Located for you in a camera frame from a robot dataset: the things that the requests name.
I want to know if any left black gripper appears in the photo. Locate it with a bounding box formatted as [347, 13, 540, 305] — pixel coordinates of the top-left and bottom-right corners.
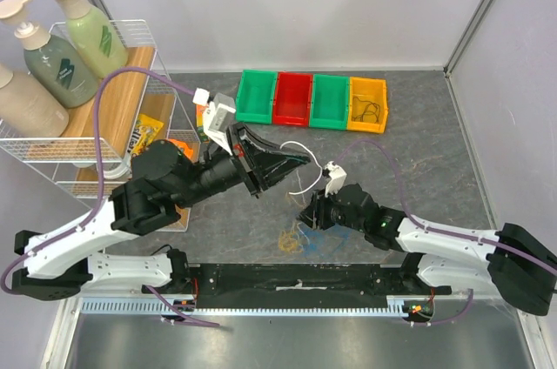
[172, 122, 313, 211]

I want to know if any blue thin cable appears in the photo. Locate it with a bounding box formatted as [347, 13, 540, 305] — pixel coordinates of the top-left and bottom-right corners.
[298, 223, 352, 255]

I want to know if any yellow thin cable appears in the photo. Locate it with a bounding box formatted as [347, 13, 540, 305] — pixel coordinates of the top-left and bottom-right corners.
[278, 223, 305, 255]

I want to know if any black thin cable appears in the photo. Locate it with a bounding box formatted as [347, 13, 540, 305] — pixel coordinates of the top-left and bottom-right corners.
[350, 94, 386, 123]

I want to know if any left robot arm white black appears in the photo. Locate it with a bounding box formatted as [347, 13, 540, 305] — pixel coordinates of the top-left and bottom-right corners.
[1, 123, 312, 301]

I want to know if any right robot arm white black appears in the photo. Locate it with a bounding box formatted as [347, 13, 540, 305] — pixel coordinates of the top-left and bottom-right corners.
[297, 184, 556, 316]

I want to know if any left green bin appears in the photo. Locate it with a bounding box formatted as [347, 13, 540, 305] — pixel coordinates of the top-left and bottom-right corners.
[236, 70, 278, 124]

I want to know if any green bin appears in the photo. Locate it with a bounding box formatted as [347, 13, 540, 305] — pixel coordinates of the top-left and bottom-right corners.
[236, 70, 278, 124]
[309, 74, 350, 131]

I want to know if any red bin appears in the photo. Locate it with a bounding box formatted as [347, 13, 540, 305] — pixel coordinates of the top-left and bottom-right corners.
[272, 71, 313, 127]

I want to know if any yellow green small box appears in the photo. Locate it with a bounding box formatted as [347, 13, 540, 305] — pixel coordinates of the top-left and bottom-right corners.
[195, 104, 210, 143]

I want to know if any yellow bin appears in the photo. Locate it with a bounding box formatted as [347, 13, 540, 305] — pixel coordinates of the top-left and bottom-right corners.
[346, 77, 388, 134]

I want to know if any orange toy package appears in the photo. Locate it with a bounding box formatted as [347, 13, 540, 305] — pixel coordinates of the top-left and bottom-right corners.
[169, 138, 194, 232]

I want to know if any yellow candy bag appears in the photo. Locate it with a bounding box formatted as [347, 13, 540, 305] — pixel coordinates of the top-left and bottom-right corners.
[127, 114, 164, 157]

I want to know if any white tape roll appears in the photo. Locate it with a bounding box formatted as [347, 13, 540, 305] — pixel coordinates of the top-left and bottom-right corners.
[103, 161, 131, 180]

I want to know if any light green pump bottle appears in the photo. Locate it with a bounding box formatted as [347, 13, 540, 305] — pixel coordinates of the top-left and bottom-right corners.
[55, 0, 128, 78]

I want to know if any dark green pump bottle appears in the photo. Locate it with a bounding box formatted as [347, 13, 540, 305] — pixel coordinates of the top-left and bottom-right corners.
[14, 23, 98, 109]

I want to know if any beige pump bottle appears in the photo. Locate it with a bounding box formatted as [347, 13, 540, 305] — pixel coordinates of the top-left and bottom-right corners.
[0, 0, 70, 138]

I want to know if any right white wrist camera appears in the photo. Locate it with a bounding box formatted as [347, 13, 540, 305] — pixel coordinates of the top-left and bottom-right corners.
[323, 161, 347, 197]

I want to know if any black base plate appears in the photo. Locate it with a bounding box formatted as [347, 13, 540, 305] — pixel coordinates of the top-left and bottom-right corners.
[159, 264, 452, 306]

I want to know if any white wire shelf rack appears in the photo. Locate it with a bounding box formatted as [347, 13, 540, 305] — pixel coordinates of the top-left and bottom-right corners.
[0, 18, 202, 252]

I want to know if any slotted cable duct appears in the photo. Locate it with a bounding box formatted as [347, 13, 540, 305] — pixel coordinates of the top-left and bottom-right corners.
[80, 298, 408, 318]

